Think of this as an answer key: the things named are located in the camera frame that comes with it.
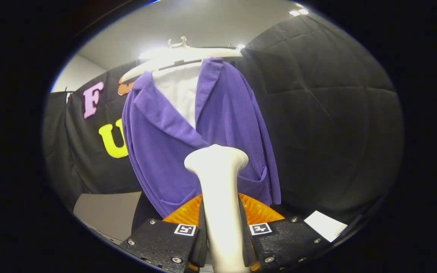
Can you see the white garment steamer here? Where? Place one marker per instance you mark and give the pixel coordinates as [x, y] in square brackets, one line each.
[220, 189]

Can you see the ceiling light panel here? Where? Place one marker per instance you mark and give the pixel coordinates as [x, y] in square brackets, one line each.
[298, 12]

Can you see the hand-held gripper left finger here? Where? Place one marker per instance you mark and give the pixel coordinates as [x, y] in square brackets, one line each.
[201, 248]

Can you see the white clothes hanger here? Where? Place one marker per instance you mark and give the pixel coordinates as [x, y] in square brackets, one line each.
[173, 58]

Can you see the white paper sheet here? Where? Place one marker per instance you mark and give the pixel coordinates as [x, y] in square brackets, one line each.
[324, 225]

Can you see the white shirt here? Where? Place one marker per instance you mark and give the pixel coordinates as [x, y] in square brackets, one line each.
[178, 91]

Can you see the grey cabinet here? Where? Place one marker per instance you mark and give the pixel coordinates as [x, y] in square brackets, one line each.
[106, 214]

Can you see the purple jacket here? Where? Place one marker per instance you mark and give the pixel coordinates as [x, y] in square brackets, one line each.
[165, 151]

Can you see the black backdrop cloth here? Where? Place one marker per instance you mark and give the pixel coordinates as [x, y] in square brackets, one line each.
[328, 125]

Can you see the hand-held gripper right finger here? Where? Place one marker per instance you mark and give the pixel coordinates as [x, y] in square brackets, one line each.
[246, 246]

